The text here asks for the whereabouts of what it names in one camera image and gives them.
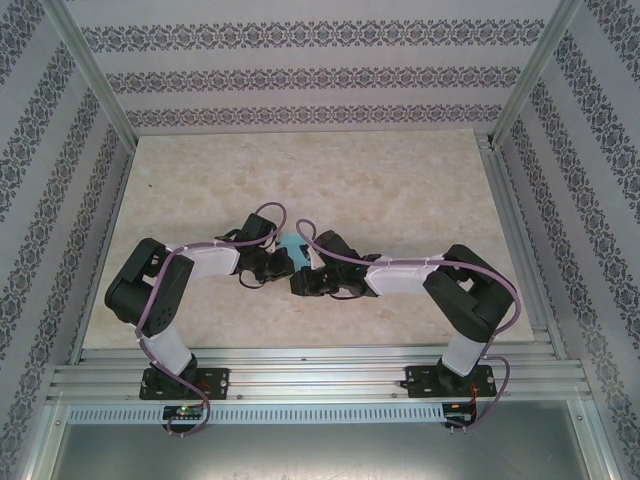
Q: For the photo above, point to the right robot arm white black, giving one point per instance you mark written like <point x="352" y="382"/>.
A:
<point x="400" y="280"/>

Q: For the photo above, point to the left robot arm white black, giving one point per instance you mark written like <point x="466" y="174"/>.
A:
<point x="215" y="260"/>

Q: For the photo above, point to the grey metal sheet panel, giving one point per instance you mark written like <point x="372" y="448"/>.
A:
<point x="320" y="450"/>

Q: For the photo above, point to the small circuit board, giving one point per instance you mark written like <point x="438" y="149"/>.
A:
<point x="182" y="412"/>
<point x="457" y="414"/>

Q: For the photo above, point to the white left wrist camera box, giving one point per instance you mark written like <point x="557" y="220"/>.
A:
<point x="272" y="245"/>

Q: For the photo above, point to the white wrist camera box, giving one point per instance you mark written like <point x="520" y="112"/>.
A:
<point x="272" y="245"/>
<point x="315" y="260"/>

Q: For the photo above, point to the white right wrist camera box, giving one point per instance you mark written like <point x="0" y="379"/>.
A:
<point x="315" y="260"/>

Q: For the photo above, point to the aluminium mounting rail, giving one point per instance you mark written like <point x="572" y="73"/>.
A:
<point x="320" y="380"/>

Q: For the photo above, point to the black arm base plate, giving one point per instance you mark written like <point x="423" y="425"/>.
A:
<point x="415" y="382"/>
<point x="220" y="380"/>

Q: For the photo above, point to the aluminium side rail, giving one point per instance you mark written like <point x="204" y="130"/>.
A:
<point x="520" y="250"/>
<point x="100" y="260"/>

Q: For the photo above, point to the aluminium frame post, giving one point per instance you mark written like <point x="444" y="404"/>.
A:
<point x="95" y="75"/>
<point x="537" y="75"/>

